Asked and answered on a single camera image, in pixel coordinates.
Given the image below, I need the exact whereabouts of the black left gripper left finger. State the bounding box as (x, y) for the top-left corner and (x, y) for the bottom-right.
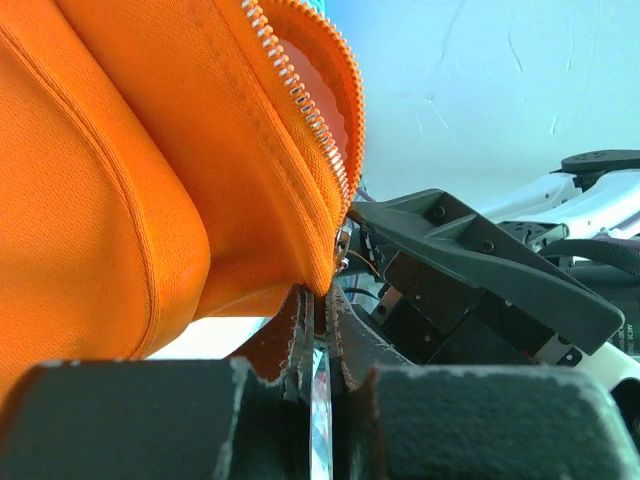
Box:
(1, 287), (314, 479)

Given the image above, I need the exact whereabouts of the orange zip jacket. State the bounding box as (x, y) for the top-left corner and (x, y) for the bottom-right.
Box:
(1, 1), (364, 393)

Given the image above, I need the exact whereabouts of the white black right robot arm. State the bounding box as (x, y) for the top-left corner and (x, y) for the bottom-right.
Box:
(350, 150), (639, 392)

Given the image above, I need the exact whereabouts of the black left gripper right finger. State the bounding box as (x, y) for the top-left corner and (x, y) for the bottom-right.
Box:
(326, 288), (639, 479)

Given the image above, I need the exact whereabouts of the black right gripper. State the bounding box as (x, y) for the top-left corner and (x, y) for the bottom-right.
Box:
(349, 189), (624, 367)

